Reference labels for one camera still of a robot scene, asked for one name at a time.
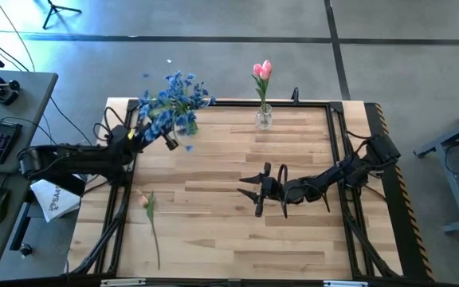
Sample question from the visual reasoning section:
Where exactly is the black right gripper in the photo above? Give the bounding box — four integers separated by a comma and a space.
237, 162, 284, 218

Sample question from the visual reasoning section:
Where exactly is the clear glass vase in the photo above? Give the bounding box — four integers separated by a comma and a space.
255, 103, 273, 132

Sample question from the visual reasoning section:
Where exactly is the black desk support beam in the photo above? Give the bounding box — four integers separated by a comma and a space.
45, 175, 88, 197

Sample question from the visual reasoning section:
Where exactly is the white printed bag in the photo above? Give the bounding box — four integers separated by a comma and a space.
29, 179, 82, 223

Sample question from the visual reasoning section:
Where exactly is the grey desk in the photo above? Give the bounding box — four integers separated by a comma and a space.
0, 69, 59, 272

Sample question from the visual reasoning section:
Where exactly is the black hazard-striped strip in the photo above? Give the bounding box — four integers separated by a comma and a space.
363, 102, 434, 282

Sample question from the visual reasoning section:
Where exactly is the black desk leg bar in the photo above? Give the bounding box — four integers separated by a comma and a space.
10, 201, 31, 251

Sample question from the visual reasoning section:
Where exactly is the black tripod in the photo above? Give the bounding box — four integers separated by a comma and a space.
41, 0, 83, 30

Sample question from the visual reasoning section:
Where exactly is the black metal table frame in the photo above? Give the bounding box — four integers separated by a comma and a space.
68, 98, 404, 280

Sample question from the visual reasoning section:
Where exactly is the white floor cable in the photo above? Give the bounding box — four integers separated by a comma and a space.
0, 0, 36, 73

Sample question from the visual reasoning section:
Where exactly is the grey table frame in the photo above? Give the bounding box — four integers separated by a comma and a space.
413, 101, 459, 235

